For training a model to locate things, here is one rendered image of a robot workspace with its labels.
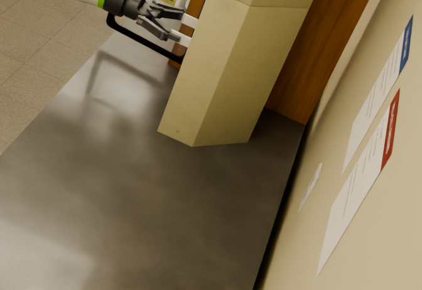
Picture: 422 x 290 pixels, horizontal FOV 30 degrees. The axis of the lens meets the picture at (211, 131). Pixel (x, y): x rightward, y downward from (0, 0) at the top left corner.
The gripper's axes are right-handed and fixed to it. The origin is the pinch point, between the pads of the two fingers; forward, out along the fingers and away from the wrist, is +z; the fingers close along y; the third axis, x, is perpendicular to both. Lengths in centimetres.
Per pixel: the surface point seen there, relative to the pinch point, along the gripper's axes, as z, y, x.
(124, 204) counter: 6, -51, 24
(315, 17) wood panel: 30.1, 20.7, -10.8
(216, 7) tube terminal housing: 5.6, -16.5, -18.3
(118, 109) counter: -10.3, -14.9, 24.7
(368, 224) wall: 46, -111, -44
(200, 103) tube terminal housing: 11.0, -16.6, 9.9
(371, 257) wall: 46, -121, -47
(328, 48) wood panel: 37.6, 20.8, -3.4
